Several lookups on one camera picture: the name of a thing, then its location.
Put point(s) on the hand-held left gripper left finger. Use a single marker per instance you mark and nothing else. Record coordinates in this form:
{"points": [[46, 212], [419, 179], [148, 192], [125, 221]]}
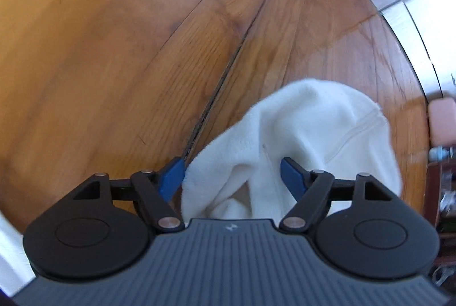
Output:
{"points": [[171, 177]]}

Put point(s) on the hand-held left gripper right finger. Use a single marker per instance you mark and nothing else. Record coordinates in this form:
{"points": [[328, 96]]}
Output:
{"points": [[292, 177]]}

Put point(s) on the white fleece zip jacket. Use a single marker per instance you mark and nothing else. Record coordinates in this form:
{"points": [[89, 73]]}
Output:
{"points": [[302, 127]]}

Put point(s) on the dark wooden shelf unit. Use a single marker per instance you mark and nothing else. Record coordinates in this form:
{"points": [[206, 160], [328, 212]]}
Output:
{"points": [[440, 184]]}

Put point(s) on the small blue white packet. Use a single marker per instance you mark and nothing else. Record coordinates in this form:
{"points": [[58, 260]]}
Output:
{"points": [[441, 152]]}

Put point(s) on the pink bag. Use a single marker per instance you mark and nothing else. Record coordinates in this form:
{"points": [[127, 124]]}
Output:
{"points": [[441, 120]]}

